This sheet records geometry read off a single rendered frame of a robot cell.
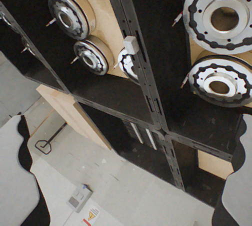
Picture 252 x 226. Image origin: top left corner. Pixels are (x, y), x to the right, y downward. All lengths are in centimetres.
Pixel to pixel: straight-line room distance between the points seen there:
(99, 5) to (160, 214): 326
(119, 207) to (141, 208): 37
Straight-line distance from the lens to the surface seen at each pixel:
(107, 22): 40
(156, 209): 344
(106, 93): 47
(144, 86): 28
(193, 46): 33
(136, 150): 82
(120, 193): 359
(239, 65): 28
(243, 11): 24
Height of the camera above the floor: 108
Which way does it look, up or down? 25 degrees down
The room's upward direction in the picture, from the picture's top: 143 degrees counter-clockwise
